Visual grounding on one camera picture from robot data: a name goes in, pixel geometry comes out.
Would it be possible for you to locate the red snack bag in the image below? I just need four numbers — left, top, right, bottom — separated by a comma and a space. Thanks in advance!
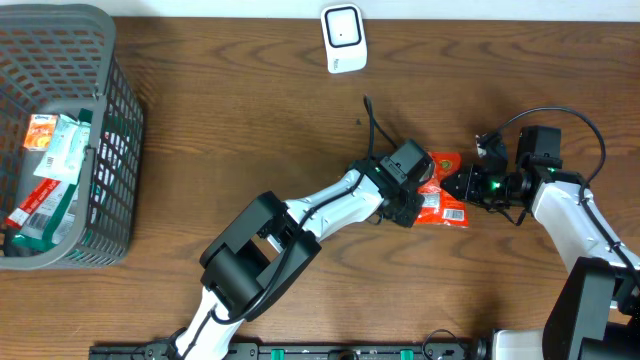
415, 152, 469, 228

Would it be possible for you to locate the light green wipes pack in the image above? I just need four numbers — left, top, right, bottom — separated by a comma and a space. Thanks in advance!
34, 115, 91, 185

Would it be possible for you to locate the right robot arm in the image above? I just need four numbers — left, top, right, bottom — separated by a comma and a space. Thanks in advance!
441, 166, 639, 359

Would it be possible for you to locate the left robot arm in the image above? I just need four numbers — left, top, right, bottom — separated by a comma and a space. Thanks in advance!
174, 140, 433, 359

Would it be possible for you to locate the white barcode scanner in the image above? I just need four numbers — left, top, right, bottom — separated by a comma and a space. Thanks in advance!
320, 4, 368, 74

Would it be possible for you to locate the dark green packet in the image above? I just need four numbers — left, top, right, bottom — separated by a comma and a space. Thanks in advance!
12, 182, 78, 252

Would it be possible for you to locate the grey plastic mesh basket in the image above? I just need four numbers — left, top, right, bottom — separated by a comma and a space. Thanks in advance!
1, 4, 146, 271

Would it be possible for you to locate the orange tissue pack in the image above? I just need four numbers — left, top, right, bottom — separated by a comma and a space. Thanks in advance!
23, 114, 59, 151

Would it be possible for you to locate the red flat packet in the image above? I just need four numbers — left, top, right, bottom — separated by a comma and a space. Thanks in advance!
5, 178, 60, 229

